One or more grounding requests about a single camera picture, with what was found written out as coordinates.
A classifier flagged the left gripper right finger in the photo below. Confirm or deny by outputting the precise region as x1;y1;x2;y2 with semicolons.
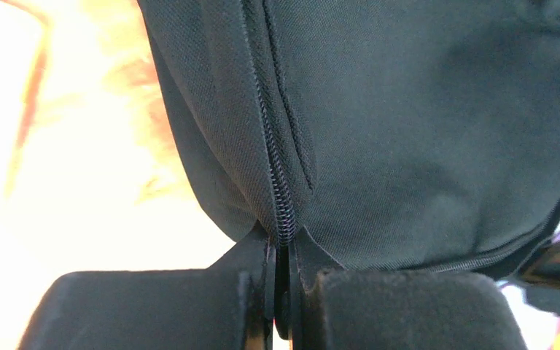
288;229;526;350

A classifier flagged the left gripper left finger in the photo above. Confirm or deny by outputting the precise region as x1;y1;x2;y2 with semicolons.
20;225;275;350

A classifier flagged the black student backpack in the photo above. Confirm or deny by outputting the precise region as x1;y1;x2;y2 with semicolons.
139;1;560;279

